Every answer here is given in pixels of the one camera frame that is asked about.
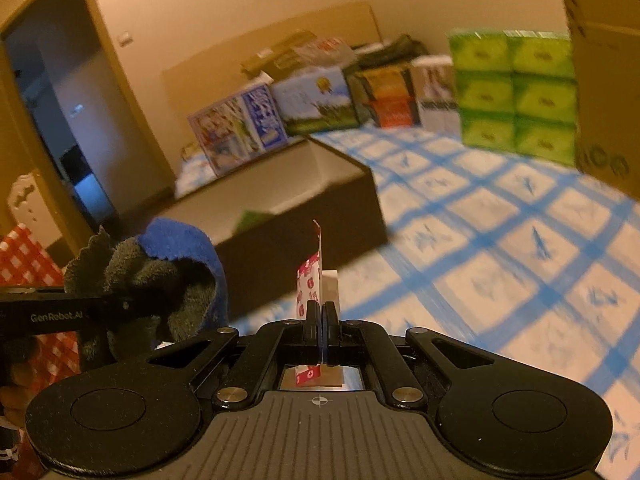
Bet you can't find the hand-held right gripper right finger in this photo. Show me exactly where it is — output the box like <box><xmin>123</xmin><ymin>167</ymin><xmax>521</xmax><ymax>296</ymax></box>
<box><xmin>322</xmin><ymin>302</ymin><xmax>493</xmax><ymax>406</ymax></box>

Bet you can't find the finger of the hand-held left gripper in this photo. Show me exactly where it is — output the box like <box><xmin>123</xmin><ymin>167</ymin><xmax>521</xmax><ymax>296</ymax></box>
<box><xmin>91</xmin><ymin>293</ymin><xmax>158</xmax><ymax>329</ymax></box>

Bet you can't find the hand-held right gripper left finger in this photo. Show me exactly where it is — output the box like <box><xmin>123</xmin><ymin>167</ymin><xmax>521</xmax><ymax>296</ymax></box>
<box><xmin>147</xmin><ymin>304</ymin><xmax>323</xmax><ymax>408</ymax></box>

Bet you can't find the red printed plastic packet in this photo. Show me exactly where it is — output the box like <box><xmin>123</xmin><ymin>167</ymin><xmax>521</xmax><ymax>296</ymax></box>
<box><xmin>291</xmin><ymin>219</ymin><xmax>346</xmax><ymax>388</ymax></box>

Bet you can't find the dark grey and blue cloth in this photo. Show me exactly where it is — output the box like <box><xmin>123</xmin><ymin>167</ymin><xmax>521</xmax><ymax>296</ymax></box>
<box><xmin>64</xmin><ymin>217</ymin><xmax>230</xmax><ymax>376</ymax></box>

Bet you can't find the dark brown storage box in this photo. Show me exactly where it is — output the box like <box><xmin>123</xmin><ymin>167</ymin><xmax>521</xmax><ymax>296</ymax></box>
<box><xmin>150</xmin><ymin>135</ymin><xmax>388</xmax><ymax>318</ymax></box>

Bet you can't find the green and yellow sponge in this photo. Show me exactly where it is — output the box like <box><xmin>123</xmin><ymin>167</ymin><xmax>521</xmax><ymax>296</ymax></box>
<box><xmin>235</xmin><ymin>210</ymin><xmax>273</xmax><ymax>235</ymax></box>

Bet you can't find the person's left hand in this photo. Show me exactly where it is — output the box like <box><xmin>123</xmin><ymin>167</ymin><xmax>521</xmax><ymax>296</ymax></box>
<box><xmin>0</xmin><ymin>357</ymin><xmax>43</xmax><ymax>411</ymax></box>

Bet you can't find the red checked bag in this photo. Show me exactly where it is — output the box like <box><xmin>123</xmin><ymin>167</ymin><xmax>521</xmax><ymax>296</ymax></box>
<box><xmin>0</xmin><ymin>224</ymin><xmax>83</xmax><ymax>386</ymax></box>

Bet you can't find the blue checked bed sheet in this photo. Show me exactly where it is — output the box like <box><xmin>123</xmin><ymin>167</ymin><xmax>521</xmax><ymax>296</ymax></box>
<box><xmin>172</xmin><ymin>125</ymin><xmax>640</xmax><ymax>476</ymax></box>

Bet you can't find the blue milk carton box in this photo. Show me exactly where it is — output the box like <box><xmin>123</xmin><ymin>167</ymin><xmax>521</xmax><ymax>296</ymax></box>
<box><xmin>187</xmin><ymin>84</ymin><xmax>289</xmax><ymax>177</ymax></box>

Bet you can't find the cow print milk box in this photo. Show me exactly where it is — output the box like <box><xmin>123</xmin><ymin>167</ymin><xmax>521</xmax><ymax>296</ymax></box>
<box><xmin>270</xmin><ymin>65</ymin><xmax>362</xmax><ymax>136</ymax></box>

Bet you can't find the orange box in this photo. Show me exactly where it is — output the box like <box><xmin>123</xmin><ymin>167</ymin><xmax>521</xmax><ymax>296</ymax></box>
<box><xmin>347</xmin><ymin>65</ymin><xmax>416</xmax><ymax>103</ymax></box>

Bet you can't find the white product box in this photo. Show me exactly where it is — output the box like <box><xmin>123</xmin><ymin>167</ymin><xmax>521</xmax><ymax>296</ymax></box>
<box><xmin>410</xmin><ymin>57</ymin><xmax>458</xmax><ymax>133</ymax></box>

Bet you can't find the small cardboard box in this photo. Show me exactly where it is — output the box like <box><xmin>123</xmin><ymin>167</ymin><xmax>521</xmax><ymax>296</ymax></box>
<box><xmin>241</xmin><ymin>30</ymin><xmax>321</xmax><ymax>81</ymax></box>

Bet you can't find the white plastic bag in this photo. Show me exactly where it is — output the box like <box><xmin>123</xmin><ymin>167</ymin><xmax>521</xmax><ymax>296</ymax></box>
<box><xmin>292</xmin><ymin>35</ymin><xmax>356</xmax><ymax>68</ymax></box>

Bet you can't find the black bag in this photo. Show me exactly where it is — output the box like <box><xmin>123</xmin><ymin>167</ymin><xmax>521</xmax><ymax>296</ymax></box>
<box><xmin>355</xmin><ymin>35</ymin><xmax>428</xmax><ymax>68</ymax></box>

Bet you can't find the stack of green tissue packs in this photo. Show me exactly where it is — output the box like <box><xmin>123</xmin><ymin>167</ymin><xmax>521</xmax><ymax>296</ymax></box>
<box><xmin>446</xmin><ymin>30</ymin><xmax>578</xmax><ymax>166</ymax></box>

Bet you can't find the large cardboard box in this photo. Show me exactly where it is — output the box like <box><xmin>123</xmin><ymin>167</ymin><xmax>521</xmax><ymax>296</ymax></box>
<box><xmin>550</xmin><ymin>0</ymin><xmax>640</xmax><ymax>191</ymax></box>

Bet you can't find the wooden door frame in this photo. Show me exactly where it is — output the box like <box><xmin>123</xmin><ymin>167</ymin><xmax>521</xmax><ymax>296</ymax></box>
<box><xmin>0</xmin><ymin>0</ymin><xmax>173</xmax><ymax>261</ymax></box>

